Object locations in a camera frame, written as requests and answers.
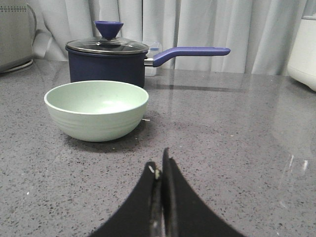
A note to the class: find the dark blue saucepan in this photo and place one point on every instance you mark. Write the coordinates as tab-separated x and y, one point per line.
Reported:
128	68

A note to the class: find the white appliance at right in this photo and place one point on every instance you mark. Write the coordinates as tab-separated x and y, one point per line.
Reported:
302	61

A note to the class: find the white curtain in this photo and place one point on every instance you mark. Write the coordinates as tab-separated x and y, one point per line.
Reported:
259	33

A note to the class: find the cream toaster appliance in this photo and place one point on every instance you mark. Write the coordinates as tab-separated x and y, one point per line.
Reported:
18	24

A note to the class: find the light green bowl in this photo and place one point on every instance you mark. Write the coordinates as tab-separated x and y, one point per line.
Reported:
96	110

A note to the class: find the glass lid with blue knob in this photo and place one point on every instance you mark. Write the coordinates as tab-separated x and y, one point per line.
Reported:
108	42

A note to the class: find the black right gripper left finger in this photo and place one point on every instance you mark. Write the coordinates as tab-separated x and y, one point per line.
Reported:
141	213

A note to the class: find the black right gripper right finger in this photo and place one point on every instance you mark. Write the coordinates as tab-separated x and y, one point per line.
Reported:
185	214

